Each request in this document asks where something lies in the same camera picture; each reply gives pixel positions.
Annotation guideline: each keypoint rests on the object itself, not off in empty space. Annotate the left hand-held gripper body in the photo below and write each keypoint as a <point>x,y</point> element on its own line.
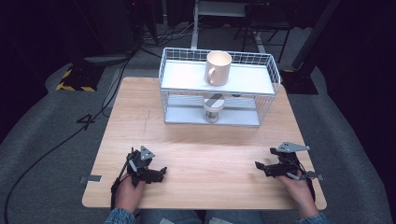
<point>140,165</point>

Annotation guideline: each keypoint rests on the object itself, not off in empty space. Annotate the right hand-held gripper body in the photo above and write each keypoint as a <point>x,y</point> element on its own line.
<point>288,161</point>

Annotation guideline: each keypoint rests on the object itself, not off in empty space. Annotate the white lidded jar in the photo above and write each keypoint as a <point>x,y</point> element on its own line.
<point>213,107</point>

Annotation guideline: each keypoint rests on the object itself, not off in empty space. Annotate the cream ceramic mug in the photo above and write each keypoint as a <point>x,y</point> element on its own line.
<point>218,69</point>

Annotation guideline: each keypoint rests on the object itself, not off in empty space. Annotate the person's left hand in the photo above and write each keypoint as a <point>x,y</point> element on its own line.
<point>127,194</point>

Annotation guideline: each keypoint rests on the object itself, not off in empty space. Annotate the person's right hand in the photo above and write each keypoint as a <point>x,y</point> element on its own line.
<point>299,194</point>

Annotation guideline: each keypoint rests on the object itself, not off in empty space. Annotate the grey tape strip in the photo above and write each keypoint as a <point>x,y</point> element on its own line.
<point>91,178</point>

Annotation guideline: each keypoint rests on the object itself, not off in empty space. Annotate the person's legs in jeans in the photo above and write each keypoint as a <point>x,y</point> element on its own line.
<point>199,217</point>

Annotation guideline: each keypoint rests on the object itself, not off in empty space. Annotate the black and yellow stand base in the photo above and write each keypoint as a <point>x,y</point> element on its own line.
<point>79,77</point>

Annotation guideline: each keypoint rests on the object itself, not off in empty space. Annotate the black slanted stand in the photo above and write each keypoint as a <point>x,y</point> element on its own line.
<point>306,53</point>

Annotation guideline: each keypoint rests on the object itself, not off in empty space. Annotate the black chair frame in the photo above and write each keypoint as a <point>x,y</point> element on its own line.
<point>264,18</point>

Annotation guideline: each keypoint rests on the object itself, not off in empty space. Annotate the white desk frame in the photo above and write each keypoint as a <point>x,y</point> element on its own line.
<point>218,9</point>

